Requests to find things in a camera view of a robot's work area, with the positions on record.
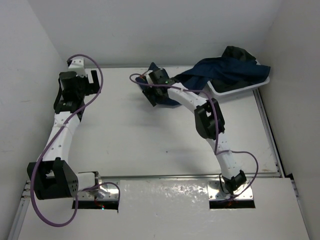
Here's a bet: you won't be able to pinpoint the metal base plate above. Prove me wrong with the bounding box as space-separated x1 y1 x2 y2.
77 182 120 201
207 180 255 201

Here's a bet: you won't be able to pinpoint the aluminium table frame rail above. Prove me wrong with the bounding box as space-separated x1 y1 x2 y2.
253 89 286 178

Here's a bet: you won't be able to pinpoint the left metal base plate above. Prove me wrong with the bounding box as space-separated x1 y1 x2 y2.
77 182 120 201

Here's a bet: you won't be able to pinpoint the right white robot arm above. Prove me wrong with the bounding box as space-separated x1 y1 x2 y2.
136 68 247 195

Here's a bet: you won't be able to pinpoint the dark blue denim trousers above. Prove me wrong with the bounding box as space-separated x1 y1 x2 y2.
134 56 272 107

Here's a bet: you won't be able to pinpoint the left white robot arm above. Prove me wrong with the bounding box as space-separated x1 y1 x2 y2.
27 70 100 200

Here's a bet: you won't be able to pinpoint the black trousers in basket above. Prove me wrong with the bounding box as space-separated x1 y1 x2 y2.
221 46 257 66

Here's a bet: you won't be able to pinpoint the white plastic basket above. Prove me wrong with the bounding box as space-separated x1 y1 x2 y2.
205 58 271 98

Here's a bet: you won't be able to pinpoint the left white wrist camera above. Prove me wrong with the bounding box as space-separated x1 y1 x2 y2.
67 57 87 78

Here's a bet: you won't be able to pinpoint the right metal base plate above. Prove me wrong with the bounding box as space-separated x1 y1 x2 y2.
207 180 255 201

